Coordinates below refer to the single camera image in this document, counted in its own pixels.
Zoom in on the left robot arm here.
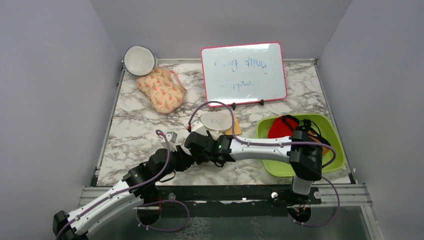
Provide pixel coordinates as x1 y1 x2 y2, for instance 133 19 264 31
53 146 195 240

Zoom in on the black mounting rail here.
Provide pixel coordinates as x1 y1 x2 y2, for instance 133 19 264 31
89 183 322 218

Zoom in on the green plastic tray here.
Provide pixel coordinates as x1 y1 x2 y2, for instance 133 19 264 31
256 113 347 180

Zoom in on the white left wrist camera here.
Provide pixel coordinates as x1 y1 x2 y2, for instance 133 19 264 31
165 131 178 144

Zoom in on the red and black bra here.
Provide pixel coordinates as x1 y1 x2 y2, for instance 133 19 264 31
267 115 331 146

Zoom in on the purple cable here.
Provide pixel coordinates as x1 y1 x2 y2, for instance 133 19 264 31
54 129 171 240
187 100 337 170

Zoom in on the grey rimmed mesh laundry bag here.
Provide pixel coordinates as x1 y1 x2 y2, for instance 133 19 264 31
123 45 158 76

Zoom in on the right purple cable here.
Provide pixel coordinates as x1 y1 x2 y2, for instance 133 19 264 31
187 100 337 170

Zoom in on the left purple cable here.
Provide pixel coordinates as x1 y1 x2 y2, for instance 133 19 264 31
54 129 171 240

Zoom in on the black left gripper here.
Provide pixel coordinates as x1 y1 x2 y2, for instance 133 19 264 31
155 145 196 182

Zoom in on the pink framed whiteboard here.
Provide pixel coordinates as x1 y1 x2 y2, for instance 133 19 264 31
201 42 288 108

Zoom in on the peach floral bra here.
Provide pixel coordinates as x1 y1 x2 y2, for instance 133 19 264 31
136 67 187 115

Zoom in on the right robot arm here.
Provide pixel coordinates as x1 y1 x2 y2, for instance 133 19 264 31
184 130 324 204

